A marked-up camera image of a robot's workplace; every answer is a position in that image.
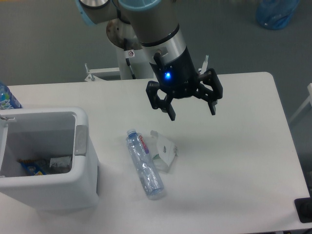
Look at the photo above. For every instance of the clear plastic water bottle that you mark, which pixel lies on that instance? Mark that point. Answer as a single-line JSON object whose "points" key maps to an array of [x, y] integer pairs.
{"points": [[144, 165]]}

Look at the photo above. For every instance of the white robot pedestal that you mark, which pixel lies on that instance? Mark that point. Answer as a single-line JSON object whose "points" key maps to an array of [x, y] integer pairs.
{"points": [[132, 61]]}

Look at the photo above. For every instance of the grey crumpled wrapper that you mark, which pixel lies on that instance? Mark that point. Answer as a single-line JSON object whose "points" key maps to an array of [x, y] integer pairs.
{"points": [[60, 162]]}

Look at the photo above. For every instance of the blue plastic bag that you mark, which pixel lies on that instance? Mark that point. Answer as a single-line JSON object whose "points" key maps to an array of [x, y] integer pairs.
{"points": [[275, 14]]}

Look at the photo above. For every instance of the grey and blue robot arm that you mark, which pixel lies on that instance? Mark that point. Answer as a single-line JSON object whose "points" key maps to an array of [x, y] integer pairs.
{"points": [[157, 30]]}

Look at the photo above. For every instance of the blue snack wrapper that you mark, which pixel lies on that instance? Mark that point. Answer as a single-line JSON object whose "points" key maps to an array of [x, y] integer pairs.
{"points": [[32, 167]]}

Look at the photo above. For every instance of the white base bracket left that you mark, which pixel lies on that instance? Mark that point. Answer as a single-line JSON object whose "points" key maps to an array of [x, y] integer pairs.
{"points": [[102, 74]]}

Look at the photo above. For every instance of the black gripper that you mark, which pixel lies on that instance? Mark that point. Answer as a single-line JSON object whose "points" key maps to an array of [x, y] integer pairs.
{"points": [[179, 79]]}

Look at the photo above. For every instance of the metal levelling foot right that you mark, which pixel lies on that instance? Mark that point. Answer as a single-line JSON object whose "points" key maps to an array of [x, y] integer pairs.
{"points": [[204, 66]]}

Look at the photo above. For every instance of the white paper packet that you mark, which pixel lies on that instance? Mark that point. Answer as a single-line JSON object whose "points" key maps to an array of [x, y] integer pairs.
{"points": [[162, 151]]}

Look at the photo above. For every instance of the blue labelled bottle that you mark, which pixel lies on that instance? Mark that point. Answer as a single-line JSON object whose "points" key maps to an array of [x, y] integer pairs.
{"points": [[7, 99]]}

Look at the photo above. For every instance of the white frame at right edge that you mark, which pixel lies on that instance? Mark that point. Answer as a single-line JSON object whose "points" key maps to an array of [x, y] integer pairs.
{"points": [[303, 109]]}

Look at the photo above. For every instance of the black device at table edge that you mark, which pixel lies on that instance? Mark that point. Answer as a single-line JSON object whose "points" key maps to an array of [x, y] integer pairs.
{"points": [[304, 209]]}

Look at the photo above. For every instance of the white trash can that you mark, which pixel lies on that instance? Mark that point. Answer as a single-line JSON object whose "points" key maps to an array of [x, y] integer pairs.
{"points": [[42, 134]]}

